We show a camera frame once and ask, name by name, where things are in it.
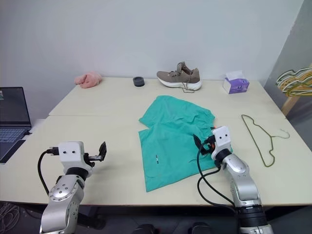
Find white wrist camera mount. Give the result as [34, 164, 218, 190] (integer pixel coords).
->
[211, 126, 233, 157]
[58, 141, 85, 169]

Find purple tissue box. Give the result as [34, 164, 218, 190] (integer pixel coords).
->
[221, 70, 251, 95]

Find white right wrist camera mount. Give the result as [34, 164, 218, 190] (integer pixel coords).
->
[211, 126, 233, 157]

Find pale cable tangle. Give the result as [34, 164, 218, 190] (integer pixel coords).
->
[0, 201, 21, 230]

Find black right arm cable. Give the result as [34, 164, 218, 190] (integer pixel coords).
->
[196, 143, 236, 208]

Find grey laptop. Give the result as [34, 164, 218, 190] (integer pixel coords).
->
[0, 86, 33, 165]

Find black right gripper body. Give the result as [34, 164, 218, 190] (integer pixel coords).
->
[204, 135, 216, 156]

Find dark rounded shape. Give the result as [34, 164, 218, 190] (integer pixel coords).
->
[135, 223, 159, 234]
[189, 222, 213, 234]

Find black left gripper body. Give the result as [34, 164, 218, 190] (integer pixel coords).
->
[83, 153, 103, 169]

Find taupe sneaker with white sole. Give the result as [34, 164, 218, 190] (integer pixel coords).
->
[156, 61, 203, 94]

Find pink cloth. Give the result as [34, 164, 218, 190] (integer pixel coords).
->
[74, 71, 103, 89]

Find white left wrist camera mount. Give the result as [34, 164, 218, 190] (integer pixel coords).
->
[58, 141, 85, 169]

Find wooden clothes rack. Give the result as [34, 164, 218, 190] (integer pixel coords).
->
[281, 62, 312, 117]

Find teal green shorts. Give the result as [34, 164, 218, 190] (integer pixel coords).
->
[138, 95, 234, 194]

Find olive wire hanger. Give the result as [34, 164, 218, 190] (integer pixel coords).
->
[241, 114, 291, 168]

